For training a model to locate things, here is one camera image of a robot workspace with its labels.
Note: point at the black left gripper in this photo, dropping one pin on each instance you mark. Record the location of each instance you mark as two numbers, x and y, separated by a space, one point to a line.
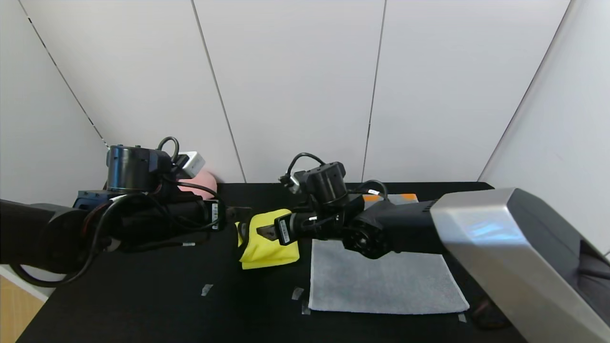
215 215

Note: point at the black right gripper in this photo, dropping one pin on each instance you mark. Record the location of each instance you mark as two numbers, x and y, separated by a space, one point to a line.
284 230

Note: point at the yellow microfibre towel black edging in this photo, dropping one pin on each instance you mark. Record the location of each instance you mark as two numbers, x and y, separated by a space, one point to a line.
267 252

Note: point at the grey towel orange white pattern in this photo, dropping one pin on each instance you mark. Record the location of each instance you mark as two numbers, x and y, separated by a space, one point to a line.
381 281

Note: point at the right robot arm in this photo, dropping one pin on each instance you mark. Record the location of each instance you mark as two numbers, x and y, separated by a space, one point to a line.
500 247

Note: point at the pink plush peach toy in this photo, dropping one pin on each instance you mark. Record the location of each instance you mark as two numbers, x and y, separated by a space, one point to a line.
208 179

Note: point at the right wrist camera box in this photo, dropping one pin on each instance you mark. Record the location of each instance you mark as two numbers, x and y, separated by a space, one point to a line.
295 182

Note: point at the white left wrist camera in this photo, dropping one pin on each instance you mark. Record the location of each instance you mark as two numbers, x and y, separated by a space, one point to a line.
191 164

